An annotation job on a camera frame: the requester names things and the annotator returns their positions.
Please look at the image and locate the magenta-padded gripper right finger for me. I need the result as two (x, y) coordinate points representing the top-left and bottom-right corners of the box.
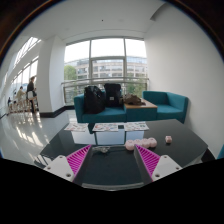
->
(132, 143), (184, 186)

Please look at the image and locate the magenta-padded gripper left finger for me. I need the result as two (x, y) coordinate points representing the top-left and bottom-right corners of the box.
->
(42, 143), (98, 187)

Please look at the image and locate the pink cartoon-print charger block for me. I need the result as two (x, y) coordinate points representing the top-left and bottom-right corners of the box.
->
(164, 134), (174, 145)

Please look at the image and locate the pink power strip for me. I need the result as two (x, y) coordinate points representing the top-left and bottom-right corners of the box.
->
(124, 136), (159, 152)

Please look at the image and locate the small colourful sticker sheet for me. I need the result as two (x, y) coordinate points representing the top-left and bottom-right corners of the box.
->
(63, 122), (90, 133)

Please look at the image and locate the teal chair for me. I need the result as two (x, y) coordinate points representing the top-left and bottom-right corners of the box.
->
(216, 143), (224, 161)

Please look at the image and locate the medium colourful sticker sheet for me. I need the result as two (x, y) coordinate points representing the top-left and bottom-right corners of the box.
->
(91, 122), (120, 133)

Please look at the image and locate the teal sofa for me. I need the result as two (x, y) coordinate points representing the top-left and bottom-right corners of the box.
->
(73, 90), (190, 125)

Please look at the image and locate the wooden sofa table top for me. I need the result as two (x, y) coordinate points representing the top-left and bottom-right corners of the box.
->
(123, 98), (159, 111)

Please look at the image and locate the brown crumpled jacket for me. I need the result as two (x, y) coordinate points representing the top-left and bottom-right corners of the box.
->
(122, 93), (147, 107)

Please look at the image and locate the black plastic bag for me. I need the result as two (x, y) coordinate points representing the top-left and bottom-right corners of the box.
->
(82, 85), (106, 115)

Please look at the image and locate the person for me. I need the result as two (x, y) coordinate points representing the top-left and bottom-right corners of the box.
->
(26, 75), (38, 114)
(14, 85), (27, 113)

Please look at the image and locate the black backpack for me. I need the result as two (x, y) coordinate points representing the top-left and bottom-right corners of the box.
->
(103, 82), (124, 109)

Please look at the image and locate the metal window handrail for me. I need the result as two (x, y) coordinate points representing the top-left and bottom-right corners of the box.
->
(61, 76), (150, 90)

